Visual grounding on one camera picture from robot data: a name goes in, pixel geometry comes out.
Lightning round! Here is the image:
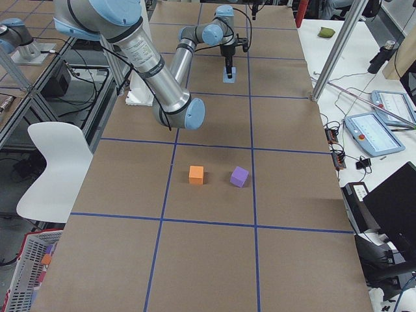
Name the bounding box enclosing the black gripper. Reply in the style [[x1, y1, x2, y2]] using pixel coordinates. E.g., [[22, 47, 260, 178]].
[[220, 37, 249, 79]]

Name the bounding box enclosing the light blue foam block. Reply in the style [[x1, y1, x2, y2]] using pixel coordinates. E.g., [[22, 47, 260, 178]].
[[222, 66, 237, 83]]

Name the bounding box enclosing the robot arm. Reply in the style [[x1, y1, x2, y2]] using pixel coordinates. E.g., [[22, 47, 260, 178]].
[[1, 18, 34, 54], [54, 0, 249, 130]]

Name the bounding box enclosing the orange foam block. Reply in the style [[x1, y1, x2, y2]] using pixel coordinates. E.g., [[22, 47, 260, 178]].
[[188, 165, 204, 185]]

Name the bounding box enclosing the purple foam block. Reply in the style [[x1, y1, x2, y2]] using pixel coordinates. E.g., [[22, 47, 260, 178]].
[[230, 166, 249, 188]]

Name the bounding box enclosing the green cloth pouch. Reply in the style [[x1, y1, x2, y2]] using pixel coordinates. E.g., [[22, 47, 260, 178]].
[[318, 27, 335, 39]]

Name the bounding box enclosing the teach pendant tablet near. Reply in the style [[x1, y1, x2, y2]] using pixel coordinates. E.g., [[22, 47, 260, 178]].
[[344, 112, 406, 157]]

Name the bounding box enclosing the teach pendant tablet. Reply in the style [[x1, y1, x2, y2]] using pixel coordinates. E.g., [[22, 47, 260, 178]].
[[370, 90, 415, 127], [344, 112, 406, 157]]

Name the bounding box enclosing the black water bottle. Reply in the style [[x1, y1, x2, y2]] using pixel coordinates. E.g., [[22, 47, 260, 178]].
[[367, 40, 396, 74]]

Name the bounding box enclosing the teach pendant tablet far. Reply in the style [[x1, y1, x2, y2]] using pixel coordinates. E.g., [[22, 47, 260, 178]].
[[370, 90, 415, 127]]

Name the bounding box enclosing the white plastic chair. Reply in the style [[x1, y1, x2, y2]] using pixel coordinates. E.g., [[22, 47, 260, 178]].
[[16, 122, 93, 224]]

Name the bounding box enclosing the white plastic basket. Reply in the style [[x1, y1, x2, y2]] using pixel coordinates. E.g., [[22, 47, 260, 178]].
[[1, 229, 62, 311]]

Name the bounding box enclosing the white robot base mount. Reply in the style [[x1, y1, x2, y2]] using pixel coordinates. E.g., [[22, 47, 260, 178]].
[[125, 71, 153, 107]]

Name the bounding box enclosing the aluminium frame post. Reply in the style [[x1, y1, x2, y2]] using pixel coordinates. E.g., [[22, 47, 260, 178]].
[[311, 0, 368, 102]]

